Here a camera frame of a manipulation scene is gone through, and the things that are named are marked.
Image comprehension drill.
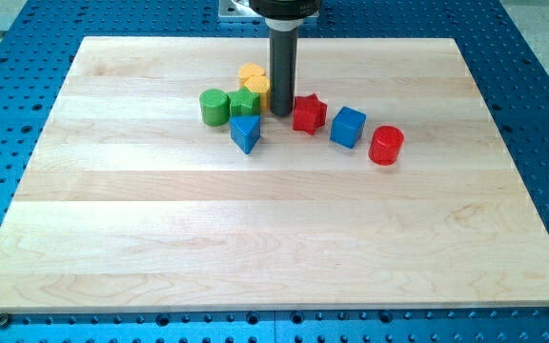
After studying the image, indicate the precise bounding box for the blue perforated table plate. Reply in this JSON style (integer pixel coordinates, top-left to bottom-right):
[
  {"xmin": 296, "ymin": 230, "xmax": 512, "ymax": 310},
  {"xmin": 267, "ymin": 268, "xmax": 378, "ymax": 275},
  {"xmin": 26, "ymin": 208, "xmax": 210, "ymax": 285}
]
[{"xmin": 0, "ymin": 1, "xmax": 549, "ymax": 342}]

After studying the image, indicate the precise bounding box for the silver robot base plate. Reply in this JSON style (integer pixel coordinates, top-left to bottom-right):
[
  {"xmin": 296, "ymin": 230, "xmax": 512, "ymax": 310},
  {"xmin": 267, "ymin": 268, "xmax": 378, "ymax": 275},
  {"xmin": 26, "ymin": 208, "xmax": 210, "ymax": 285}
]
[{"xmin": 218, "ymin": 0, "xmax": 263, "ymax": 19}]

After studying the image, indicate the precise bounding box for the green star block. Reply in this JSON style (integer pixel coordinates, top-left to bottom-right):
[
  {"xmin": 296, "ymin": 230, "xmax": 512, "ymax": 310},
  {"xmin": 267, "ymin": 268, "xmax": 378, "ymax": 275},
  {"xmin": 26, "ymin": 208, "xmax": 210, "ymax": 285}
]
[{"xmin": 227, "ymin": 87, "xmax": 261, "ymax": 117}]

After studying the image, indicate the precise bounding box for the red cylinder block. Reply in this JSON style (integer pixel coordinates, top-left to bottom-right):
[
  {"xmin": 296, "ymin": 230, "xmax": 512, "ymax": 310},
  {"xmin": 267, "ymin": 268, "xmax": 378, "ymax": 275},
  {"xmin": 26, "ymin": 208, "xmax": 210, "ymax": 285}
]
[{"xmin": 368, "ymin": 126, "xmax": 404, "ymax": 166}]

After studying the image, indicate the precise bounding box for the black round tool flange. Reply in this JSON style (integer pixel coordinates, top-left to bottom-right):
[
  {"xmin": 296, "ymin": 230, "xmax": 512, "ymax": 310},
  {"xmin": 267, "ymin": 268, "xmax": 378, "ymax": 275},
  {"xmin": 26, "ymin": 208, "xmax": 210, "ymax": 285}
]
[{"xmin": 249, "ymin": 0, "xmax": 322, "ymax": 20}]

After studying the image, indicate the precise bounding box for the green cylinder block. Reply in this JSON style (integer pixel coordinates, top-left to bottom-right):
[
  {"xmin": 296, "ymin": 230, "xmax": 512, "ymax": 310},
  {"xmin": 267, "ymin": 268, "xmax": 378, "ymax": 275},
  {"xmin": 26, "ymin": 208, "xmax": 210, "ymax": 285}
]
[{"xmin": 199, "ymin": 89, "xmax": 230, "ymax": 127}]

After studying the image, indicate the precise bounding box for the yellow hexagon block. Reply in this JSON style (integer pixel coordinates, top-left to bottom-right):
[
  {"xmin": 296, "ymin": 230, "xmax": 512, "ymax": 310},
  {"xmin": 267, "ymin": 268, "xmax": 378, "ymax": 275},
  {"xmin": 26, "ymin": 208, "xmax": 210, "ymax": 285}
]
[{"xmin": 243, "ymin": 75, "xmax": 271, "ymax": 112}]

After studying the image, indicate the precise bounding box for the blue cube block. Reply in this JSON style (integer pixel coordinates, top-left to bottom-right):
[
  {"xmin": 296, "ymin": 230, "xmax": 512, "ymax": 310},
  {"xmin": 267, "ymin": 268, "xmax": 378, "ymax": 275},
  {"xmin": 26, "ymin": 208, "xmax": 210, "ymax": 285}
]
[{"xmin": 330, "ymin": 107, "xmax": 367, "ymax": 149}]

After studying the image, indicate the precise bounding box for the blue triangle block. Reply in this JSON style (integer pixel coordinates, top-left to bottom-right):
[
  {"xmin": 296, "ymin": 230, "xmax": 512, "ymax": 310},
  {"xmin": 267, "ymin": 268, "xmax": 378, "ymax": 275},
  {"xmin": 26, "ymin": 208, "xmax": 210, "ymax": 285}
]
[{"xmin": 230, "ymin": 115, "xmax": 261, "ymax": 154}]

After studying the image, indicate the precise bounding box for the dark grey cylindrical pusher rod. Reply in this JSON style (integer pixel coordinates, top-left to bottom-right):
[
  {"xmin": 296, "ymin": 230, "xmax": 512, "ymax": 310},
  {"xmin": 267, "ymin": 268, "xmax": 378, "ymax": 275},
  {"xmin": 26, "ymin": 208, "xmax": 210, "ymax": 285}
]
[{"xmin": 268, "ymin": 19, "xmax": 298, "ymax": 116}]

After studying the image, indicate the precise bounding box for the yellow cylinder block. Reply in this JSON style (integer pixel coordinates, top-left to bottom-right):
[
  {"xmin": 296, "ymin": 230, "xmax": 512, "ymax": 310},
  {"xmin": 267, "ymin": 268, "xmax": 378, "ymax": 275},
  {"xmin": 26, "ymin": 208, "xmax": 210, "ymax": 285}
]
[{"xmin": 237, "ymin": 63, "xmax": 266, "ymax": 88}]

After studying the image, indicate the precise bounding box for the red star block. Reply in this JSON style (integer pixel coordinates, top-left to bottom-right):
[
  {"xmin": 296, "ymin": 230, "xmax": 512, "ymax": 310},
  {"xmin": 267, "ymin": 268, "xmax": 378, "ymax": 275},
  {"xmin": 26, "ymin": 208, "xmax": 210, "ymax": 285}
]
[{"xmin": 293, "ymin": 93, "xmax": 327, "ymax": 135}]

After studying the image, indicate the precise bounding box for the light wooden board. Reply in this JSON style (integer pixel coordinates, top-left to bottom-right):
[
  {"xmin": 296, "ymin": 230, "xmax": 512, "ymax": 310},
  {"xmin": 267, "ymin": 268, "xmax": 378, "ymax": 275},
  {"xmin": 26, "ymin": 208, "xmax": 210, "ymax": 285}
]
[{"xmin": 0, "ymin": 36, "xmax": 549, "ymax": 313}]

